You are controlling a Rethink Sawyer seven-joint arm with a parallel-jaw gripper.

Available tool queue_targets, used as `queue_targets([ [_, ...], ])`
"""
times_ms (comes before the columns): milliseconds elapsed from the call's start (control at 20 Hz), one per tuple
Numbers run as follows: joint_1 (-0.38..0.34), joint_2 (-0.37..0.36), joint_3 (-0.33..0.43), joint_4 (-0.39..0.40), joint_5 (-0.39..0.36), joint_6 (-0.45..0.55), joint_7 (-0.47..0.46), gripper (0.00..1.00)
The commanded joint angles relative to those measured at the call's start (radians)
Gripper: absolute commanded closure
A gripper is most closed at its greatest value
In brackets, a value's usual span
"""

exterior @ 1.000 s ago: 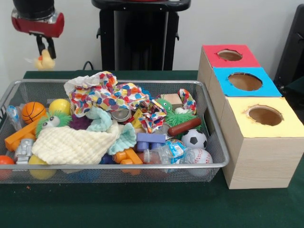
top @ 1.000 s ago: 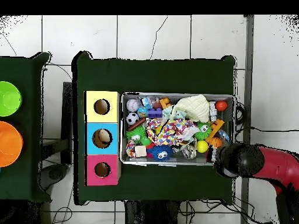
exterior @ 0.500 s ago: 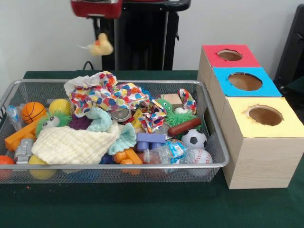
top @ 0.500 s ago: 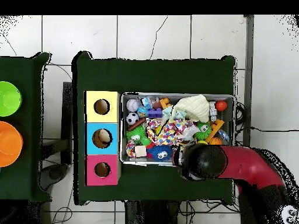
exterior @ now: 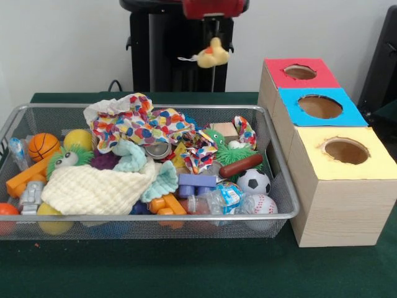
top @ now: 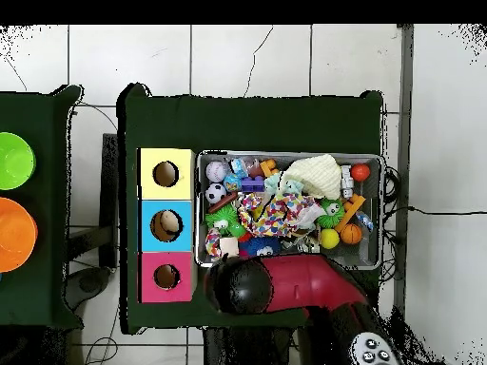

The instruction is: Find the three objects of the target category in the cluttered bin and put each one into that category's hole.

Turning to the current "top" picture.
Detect cream yellow cloth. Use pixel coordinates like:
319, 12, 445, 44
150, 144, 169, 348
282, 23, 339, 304
281, 153, 343, 202

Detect large colourful dotted cloth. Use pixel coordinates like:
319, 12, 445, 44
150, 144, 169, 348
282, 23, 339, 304
238, 191, 326, 239

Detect black cable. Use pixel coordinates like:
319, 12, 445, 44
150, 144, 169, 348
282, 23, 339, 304
383, 204, 487, 219

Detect long orange toy block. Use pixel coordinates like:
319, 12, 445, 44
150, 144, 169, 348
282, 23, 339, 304
334, 193, 367, 234

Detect mint green cloth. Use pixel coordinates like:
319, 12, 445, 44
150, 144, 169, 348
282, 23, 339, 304
263, 172, 305, 202

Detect orange plastic bowl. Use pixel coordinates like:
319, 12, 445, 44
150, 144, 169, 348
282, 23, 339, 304
0, 197, 39, 274

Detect brown toy sausage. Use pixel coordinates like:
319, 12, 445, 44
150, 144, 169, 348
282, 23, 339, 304
207, 190, 240, 215

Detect grey floor cable cover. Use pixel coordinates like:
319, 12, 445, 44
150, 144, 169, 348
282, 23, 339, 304
393, 24, 415, 317

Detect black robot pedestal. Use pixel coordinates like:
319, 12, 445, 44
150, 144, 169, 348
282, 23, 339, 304
203, 326, 302, 365

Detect green plastic bowl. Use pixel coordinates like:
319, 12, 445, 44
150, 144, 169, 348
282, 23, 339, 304
0, 131, 37, 191

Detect white baseball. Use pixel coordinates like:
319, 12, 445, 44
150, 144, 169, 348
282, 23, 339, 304
205, 161, 228, 183

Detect wooden box with three holes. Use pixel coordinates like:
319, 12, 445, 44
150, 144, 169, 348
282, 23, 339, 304
136, 146, 199, 304

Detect clear mesh bin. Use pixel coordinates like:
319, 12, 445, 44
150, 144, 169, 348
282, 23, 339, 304
194, 150, 385, 272

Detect dark green table cloth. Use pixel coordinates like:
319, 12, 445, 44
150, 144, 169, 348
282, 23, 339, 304
117, 83, 384, 335
0, 85, 84, 330

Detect black frame stand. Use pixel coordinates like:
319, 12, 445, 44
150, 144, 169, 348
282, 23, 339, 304
97, 132, 120, 269

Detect green fuzzy toy big eyes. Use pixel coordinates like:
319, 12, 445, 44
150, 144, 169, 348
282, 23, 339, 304
315, 198, 346, 230

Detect orange toy basketball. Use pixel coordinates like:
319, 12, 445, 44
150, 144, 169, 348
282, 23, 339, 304
340, 222, 363, 245

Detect black white soccer ball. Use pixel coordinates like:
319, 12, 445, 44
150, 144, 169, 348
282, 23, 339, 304
205, 182, 227, 205

